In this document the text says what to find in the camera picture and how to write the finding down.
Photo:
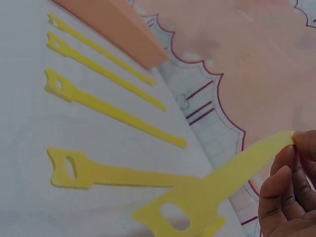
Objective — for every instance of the person's right hand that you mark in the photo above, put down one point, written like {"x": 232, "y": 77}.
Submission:
{"x": 293, "y": 212}

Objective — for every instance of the person's right thumb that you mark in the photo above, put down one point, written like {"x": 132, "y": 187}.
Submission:
{"x": 306, "y": 142}

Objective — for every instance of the orange box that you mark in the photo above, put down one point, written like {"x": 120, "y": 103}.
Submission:
{"x": 128, "y": 32}

